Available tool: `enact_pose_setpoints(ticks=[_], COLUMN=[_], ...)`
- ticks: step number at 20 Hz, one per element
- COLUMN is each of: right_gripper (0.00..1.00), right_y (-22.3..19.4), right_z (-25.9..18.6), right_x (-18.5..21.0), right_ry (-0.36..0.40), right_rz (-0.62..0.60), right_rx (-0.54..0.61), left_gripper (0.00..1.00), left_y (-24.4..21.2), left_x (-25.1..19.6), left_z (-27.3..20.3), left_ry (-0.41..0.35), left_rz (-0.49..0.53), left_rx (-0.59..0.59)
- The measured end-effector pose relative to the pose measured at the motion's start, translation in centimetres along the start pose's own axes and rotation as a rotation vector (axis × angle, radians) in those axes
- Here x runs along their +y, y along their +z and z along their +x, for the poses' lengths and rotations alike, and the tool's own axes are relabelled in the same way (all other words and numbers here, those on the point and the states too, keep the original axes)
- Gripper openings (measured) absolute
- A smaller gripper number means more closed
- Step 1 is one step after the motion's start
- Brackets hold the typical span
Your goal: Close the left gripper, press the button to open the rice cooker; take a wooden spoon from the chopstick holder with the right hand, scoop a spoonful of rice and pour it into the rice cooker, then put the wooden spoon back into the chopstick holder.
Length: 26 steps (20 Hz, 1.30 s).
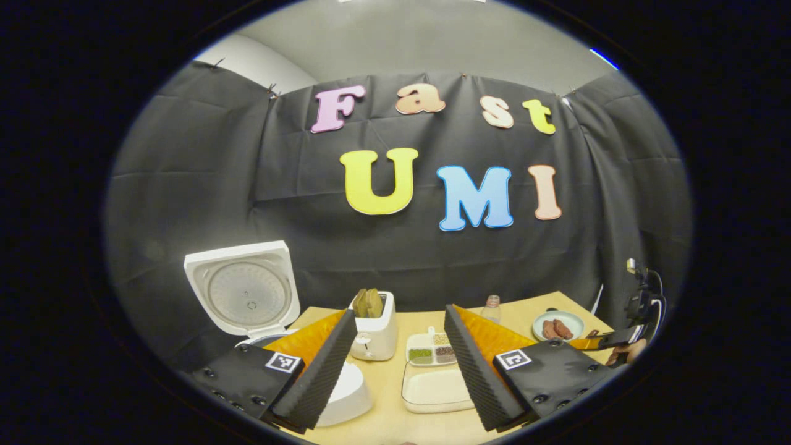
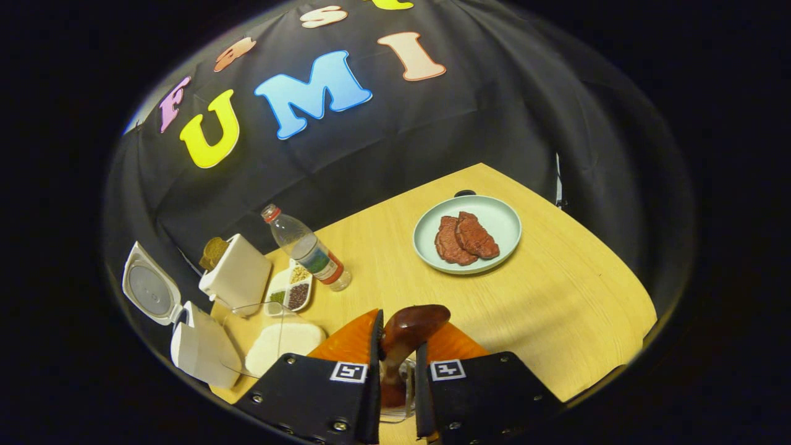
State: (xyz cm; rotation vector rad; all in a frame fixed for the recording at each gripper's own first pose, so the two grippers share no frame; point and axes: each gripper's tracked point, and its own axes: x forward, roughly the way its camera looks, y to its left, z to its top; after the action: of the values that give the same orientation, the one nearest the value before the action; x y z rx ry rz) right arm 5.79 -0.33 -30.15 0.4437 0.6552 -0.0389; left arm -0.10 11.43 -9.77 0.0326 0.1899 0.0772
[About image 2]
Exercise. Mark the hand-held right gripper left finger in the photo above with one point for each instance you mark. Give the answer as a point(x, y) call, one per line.
point(376, 402)

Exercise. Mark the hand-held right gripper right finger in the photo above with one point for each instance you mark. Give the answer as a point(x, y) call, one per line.
point(422, 402)

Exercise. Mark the clear chopstick holder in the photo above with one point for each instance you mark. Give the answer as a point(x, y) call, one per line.
point(408, 395)

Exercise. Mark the brown wooden spoon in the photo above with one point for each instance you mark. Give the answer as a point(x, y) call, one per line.
point(411, 324)

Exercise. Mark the clear tray of white rice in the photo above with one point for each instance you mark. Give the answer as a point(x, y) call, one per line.
point(284, 346)

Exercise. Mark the white rice cooker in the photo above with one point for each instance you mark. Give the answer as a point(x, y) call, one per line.
point(204, 352)

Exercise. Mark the white divided dish of beans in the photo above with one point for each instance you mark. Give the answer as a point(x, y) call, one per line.
point(290, 290)

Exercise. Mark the clear plastic bottle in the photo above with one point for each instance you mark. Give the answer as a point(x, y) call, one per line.
point(309, 250)

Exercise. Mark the white toaster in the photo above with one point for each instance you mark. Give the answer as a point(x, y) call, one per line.
point(238, 275)

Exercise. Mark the pale green plate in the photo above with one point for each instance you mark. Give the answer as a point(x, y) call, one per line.
point(494, 216)

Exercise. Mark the black table grommet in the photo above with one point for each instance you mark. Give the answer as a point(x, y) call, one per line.
point(465, 193)

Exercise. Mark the brown bread slice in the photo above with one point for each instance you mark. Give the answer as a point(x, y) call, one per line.
point(214, 252)

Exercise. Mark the black backdrop cloth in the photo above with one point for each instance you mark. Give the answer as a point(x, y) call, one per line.
point(432, 136)

